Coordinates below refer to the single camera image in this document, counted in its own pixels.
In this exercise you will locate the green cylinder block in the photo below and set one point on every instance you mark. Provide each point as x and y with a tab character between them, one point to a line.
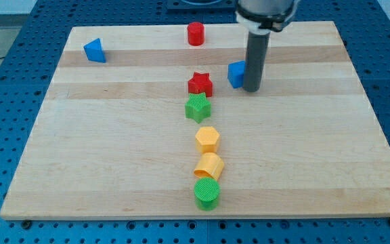
206	193

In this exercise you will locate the yellow hexagon block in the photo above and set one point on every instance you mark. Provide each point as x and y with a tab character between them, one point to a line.
207	140

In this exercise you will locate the wooden board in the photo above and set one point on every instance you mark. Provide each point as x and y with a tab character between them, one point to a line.
111	140

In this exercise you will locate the yellow half-cylinder block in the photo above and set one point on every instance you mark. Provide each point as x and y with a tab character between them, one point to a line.
210	165

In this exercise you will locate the green star block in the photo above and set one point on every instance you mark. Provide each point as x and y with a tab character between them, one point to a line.
197	107

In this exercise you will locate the blue triangular prism block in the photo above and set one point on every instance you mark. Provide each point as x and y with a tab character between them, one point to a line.
94	51

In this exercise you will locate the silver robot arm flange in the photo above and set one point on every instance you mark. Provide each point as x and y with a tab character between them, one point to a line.
261	17

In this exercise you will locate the blue cube block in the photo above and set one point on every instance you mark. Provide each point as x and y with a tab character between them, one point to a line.
235	74

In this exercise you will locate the red cylinder block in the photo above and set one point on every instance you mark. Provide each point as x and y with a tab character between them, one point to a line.
195	31

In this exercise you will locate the red star block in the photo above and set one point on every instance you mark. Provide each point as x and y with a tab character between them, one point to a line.
200	83

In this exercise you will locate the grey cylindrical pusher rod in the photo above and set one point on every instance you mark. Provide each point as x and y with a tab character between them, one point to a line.
256	50

